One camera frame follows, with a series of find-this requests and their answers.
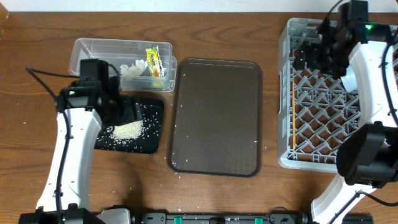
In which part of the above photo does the wooden chopstick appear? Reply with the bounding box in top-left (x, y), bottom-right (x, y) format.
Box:
top-left (292, 80), bottom-right (296, 150)

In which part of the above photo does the white tissue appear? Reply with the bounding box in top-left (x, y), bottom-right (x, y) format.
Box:
top-left (120, 60), bottom-right (147, 77)

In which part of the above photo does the yellow green snack wrapper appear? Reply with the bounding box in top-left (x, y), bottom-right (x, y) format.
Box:
top-left (146, 46), bottom-right (164, 78)

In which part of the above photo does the light blue rice bowl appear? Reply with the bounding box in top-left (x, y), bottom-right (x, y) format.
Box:
top-left (340, 65), bottom-right (358, 93)

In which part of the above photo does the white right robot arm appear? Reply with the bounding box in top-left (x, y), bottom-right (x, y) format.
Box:
top-left (294, 1), bottom-right (397, 223)

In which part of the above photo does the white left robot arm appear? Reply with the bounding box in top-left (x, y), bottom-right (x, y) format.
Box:
top-left (19, 58), bottom-right (142, 223)

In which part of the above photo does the clear plastic waste bin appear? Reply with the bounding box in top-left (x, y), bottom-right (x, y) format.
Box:
top-left (69, 38), bottom-right (177, 92)

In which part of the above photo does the grey dishwasher rack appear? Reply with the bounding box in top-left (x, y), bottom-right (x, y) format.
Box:
top-left (277, 18), bottom-right (360, 173)

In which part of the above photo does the pile of white rice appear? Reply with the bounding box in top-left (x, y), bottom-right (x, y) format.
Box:
top-left (111, 120), bottom-right (144, 141)

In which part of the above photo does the black plastic tray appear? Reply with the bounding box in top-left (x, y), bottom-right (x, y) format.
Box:
top-left (95, 98), bottom-right (164, 154)

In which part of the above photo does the brown serving tray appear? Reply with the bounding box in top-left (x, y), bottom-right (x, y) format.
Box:
top-left (167, 58), bottom-right (262, 178)

